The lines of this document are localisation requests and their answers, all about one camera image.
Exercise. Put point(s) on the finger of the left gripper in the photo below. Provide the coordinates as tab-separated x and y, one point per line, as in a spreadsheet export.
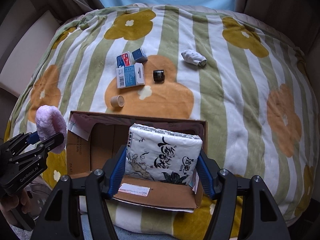
42	148
17	144

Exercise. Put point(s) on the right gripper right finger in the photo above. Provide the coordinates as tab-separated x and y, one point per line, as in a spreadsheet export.
260	218

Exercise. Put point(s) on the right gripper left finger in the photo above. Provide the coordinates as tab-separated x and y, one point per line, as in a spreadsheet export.
61	218

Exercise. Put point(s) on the pink fluffy towel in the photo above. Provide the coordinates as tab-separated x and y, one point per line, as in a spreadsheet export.
50	121

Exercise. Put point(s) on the white printed tissue pack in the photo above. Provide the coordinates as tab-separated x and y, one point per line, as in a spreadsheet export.
159	155

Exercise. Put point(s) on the white blue carton box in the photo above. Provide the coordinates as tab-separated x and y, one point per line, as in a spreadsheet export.
130	76

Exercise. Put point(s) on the red blue floss pick box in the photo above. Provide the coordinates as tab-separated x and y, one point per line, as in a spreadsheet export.
125	59

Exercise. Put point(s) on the small black jar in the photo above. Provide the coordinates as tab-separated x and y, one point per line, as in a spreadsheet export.
158	76

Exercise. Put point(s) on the white floral sock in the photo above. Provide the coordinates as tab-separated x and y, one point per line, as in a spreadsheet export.
193	57

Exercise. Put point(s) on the person's left hand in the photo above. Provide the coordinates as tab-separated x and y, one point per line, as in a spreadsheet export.
10	202

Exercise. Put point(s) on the open cardboard box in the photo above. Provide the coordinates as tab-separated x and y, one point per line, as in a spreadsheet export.
95	137

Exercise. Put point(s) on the cream padded headboard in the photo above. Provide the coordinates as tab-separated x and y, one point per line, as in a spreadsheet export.
20	65

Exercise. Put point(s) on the small beige round jar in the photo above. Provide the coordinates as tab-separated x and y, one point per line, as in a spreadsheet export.
117	101

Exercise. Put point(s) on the small dark blue box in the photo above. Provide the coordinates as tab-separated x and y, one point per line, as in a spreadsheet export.
139	56

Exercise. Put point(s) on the floral striped fleece blanket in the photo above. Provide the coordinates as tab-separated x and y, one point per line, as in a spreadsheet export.
261	112

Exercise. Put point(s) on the beige quilt under blanket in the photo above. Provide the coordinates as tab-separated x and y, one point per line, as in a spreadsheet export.
240	16

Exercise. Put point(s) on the brown curtain right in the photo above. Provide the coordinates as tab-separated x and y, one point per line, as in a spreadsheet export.
297	19

